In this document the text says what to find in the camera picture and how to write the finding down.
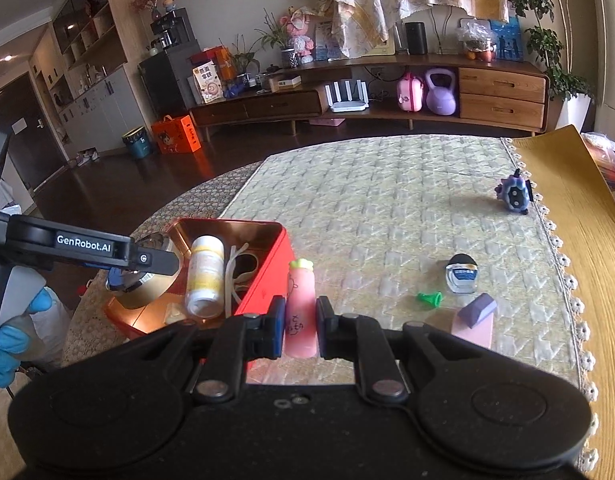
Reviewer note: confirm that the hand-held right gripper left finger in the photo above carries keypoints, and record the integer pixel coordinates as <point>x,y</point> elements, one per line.
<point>276,325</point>

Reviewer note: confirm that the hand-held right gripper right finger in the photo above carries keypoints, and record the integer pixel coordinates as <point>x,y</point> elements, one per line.
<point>325,327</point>

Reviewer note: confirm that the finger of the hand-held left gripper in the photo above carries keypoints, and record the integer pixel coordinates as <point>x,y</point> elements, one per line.
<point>155,260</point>
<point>120,280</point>

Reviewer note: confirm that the round steel lidded bowl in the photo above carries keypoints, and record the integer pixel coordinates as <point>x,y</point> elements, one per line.
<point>137,294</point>

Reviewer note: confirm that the small pink bottle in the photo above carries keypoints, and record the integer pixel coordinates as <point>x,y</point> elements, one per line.
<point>302,310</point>

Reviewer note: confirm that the white pill bottle yellow label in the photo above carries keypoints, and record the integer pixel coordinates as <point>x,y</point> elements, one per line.
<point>205,275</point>

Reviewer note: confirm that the red tin box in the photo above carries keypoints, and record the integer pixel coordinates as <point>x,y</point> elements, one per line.
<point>267,270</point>

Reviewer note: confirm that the white frame sunglasses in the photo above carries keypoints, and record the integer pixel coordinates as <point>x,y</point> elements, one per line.
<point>247,272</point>

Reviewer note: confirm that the small green plastic cone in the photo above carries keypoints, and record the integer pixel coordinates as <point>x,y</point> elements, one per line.
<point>430,299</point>

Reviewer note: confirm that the small jar black lid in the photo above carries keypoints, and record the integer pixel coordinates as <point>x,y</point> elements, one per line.
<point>462,274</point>

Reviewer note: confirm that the pink block purple roof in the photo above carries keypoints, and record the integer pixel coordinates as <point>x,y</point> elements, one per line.
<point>475,320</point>

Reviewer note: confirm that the blue purple spiky toy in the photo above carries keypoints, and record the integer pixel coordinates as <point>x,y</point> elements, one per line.
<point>515,194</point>

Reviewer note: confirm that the person's left hand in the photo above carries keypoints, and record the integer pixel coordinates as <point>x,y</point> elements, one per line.
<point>7,345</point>

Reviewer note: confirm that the white plastic bag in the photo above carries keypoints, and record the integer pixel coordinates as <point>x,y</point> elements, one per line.
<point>55,330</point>

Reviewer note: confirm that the pair of shoes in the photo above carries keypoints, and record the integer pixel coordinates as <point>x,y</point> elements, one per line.
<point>87,156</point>

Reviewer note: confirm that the dark wooden door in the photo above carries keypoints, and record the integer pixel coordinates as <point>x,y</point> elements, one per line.
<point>22,130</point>

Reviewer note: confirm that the teal waste bin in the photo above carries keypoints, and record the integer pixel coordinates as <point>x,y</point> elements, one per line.
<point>136,144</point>

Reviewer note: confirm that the orange gift box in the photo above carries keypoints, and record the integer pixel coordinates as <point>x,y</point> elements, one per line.
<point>177,135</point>

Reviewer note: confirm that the cream quilted table mat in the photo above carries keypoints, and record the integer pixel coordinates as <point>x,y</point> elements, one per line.
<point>387,200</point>

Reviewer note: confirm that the black mini fridge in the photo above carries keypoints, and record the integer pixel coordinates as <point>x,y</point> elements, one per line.
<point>162,85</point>

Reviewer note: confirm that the cereal bag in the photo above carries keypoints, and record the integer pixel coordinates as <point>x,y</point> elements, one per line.
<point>207,82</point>

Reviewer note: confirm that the pink tray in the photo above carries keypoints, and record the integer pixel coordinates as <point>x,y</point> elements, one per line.
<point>326,122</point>

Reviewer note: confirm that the orange paper bag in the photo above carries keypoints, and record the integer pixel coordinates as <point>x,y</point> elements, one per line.
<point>227,65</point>

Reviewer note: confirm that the red paper bag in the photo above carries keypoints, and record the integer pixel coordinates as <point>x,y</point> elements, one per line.
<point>205,55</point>

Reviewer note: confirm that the small leafy potted plant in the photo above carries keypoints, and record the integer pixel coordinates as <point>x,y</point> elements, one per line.
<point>242,60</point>

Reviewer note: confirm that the white yellow small box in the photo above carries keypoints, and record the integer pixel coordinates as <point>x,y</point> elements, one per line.
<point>285,83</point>

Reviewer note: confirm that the white router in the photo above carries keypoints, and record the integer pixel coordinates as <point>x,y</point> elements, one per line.
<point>347,105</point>

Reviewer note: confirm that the black coffee machine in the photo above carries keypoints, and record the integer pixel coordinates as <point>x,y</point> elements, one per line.
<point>175,30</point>

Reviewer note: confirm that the potted orchid plant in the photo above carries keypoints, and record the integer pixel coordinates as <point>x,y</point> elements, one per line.
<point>289,57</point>

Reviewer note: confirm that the pink toy suitcase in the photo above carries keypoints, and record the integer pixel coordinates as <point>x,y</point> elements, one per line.
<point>411,94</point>

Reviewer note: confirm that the purple kettlebell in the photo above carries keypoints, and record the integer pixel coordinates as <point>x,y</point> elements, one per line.
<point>441,97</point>

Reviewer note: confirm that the pink plush doll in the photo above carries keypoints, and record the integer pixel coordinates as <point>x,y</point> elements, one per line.
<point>300,35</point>

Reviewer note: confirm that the yellow table mat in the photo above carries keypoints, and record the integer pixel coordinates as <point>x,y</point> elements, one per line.
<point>587,240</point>

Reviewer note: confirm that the blue picture card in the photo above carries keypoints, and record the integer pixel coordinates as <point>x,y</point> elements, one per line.
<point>325,40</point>

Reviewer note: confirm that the wooden TV cabinet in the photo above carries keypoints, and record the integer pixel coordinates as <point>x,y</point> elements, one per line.
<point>502,92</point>

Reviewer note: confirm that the black cylinder speaker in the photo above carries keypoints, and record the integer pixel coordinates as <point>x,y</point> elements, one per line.
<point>416,37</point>

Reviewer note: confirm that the plastic bag of fruit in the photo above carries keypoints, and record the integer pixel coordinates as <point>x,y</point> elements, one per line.
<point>475,40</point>

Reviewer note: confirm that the stack of books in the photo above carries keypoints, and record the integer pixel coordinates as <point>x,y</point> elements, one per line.
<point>610,160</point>

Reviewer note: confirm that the tall potted tree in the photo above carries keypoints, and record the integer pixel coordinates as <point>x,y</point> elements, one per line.
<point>542,45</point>

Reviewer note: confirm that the wall shelf cabinet unit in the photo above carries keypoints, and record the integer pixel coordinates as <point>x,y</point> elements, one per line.
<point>97,100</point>

